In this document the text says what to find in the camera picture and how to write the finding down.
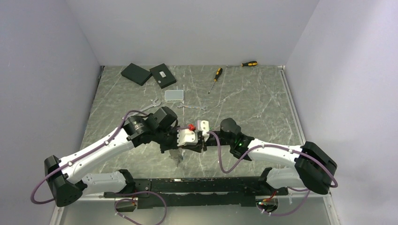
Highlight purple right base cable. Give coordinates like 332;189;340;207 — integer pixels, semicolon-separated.
257;186;312;218

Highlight silver left wrench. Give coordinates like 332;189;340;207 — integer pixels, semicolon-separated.
139;98;162;112

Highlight black box with label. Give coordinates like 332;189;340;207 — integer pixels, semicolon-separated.
150;63;176;89

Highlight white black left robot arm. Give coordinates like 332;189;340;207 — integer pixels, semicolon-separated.
45;106;209;207

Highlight silver wrench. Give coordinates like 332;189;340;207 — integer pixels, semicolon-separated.
139;98;162;112
177;103;207;111

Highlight silver right wrench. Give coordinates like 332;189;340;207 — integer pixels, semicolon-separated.
177;103;207;111

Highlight black flat box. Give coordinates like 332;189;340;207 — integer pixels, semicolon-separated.
121;63;152;86

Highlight black yellow screwdriver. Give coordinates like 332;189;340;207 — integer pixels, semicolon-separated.
226;61;258;68
208;67;223;94

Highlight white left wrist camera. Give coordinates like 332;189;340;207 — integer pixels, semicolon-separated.
177;129;198;147

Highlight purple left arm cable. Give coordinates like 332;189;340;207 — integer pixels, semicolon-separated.
30;110;190;205

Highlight black yellow screwdriver far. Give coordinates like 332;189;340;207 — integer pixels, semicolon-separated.
226;61;258;68

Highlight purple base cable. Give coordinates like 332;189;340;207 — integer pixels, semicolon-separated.
107;190;168;225
257;186;312;218

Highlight white network switch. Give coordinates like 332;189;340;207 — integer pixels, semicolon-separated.
164;90;184;102

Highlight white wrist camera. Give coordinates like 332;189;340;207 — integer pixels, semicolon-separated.
196;120;210;140
177;129;198;147

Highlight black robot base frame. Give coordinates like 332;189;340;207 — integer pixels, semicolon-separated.
104;176;288;209

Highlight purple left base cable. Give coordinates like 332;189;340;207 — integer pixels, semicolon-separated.
107;190;168;225

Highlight black yellow screwdriver near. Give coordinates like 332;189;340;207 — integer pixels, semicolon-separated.
208;67;223;94

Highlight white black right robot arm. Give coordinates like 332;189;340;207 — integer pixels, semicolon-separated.
196;118;338;195

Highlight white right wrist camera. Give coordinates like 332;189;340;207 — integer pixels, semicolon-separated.
196;120;210;140

